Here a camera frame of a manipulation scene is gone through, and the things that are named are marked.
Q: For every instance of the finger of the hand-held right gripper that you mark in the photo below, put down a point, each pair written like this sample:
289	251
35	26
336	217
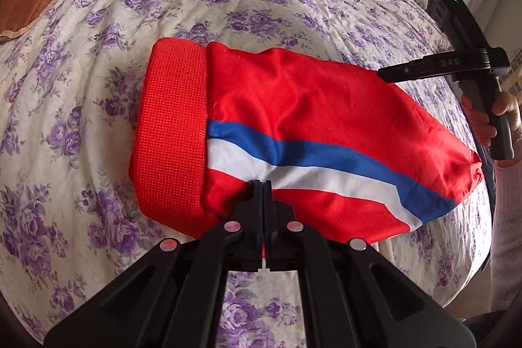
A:
412	69

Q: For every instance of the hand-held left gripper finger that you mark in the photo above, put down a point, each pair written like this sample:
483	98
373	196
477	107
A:
258	205
268	205

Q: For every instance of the red pants with striped side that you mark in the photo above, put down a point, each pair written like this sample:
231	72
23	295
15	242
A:
293	144

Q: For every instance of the person's right hand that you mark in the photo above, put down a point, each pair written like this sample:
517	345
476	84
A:
495	115

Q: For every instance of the purple floral bed sheet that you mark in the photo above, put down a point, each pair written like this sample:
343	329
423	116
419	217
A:
81	119

